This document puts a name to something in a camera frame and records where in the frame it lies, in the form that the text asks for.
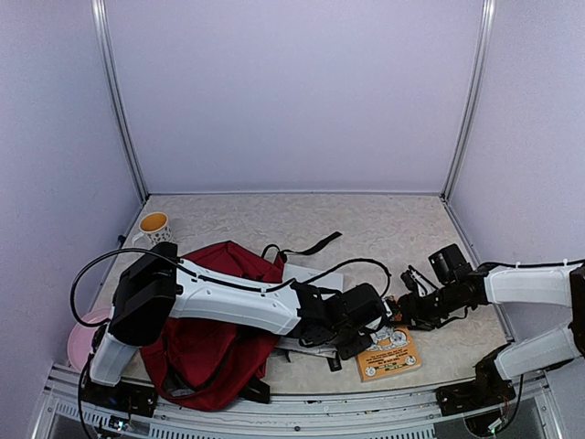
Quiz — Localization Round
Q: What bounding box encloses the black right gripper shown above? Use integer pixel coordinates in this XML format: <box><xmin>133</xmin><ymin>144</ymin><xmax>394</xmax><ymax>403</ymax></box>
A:
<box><xmin>392</xmin><ymin>281</ymin><xmax>461</xmax><ymax>331</ymax></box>

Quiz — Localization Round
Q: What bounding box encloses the grey white notebook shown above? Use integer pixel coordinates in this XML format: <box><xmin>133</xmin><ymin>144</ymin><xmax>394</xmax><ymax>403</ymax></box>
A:
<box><xmin>271</xmin><ymin>262</ymin><xmax>344</xmax><ymax>362</ymax></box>

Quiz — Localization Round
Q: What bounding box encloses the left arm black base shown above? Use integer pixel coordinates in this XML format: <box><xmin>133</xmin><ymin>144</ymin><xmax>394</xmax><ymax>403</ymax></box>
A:
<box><xmin>80</xmin><ymin>381</ymin><xmax>159</xmax><ymax>418</ymax></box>

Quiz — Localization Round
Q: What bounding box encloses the red backpack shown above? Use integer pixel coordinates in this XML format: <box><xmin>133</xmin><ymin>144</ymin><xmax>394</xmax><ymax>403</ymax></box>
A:
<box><xmin>140</xmin><ymin>241</ymin><xmax>291</xmax><ymax>412</ymax></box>

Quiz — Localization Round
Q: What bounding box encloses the left aluminium frame post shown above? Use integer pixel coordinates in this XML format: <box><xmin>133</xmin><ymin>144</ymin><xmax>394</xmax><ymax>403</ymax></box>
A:
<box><xmin>91</xmin><ymin>0</ymin><xmax>150</xmax><ymax>205</ymax></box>

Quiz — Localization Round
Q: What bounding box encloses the orange comic booklet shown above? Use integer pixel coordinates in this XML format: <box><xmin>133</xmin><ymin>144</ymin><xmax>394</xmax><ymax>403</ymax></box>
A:
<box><xmin>356</xmin><ymin>327</ymin><xmax>421</xmax><ymax>382</ymax></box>

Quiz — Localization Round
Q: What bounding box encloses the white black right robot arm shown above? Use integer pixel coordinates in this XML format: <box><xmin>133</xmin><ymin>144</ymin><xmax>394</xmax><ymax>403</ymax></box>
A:
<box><xmin>397</xmin><ymin>260</ymin><xmax>584</xmax><ymax>406</ymax></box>

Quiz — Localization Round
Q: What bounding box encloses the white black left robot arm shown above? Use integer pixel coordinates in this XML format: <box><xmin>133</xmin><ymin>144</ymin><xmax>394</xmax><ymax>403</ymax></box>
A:
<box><xmin>90</xmin><ymin>242</ymin><xmax>391</xmax><ymax>407</ymax></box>

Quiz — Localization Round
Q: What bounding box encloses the black left camera cable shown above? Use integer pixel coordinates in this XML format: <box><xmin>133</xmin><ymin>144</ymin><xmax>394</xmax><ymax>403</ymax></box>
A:
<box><xmin>70</xmin><ymin>248</ymin><xmax>394</xmax><ymax>328</ymax></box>

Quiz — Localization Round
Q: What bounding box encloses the pink black highlighter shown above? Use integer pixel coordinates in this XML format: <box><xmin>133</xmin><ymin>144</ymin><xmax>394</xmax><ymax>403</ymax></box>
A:
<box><xmin>327</xmin><ymin>357</ymin><xmax>342</xmax><ymax>372</ymax></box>

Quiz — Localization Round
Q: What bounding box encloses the pink plate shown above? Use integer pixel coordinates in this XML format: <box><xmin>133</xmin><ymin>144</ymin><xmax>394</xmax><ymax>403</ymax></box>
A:
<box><xmin>67</xmin><ymin>308</ymin><xmax>111</xmax><ymax>372</ymax></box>

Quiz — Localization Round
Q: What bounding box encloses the right aluminium frame post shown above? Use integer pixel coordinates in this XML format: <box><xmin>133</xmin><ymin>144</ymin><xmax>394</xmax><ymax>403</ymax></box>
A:
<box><xmin>441</xmin><ymin>0</ymin><xmax>497</xmax><ymax>204</ymax></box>

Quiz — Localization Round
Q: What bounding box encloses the white patterned mug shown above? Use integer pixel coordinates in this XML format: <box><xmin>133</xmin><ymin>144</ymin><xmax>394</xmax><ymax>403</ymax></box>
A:
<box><xmin>131</xmin><ymin>212</ymin><xmax>175</xmax><ymax>246</ymax></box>

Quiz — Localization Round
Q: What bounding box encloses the aluminium frame post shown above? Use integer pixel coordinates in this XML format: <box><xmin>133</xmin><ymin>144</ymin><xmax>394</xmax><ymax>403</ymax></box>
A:
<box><xmin>91</xmin><ymin>0</ymin><xmax>150</xmax><ymax>205</ymax></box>
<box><xmin>441</xmin><ymin>0</ymin><xmax>497</xmax><ymax>204</ymax></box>

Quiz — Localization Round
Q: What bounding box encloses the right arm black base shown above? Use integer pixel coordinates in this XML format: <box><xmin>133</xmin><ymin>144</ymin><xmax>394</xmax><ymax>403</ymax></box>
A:
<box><xmin>435</xmin><ymin>358</ymin><xmax>516</xmax><ymax>416</ymax></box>

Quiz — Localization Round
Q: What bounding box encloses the aluminium front rail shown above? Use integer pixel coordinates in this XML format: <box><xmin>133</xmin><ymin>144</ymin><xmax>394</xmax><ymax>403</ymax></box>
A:
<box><xmin>28</xmin><ymin>365</ymin><xmax>569</xmax><ymax>438</ymax></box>

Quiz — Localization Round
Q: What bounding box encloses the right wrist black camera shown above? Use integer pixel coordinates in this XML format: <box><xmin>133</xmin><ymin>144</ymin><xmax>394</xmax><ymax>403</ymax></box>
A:
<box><xmin>400</xmin><ymin>243</ymin><xmax>473</xmax><ymax>296</ymax></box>

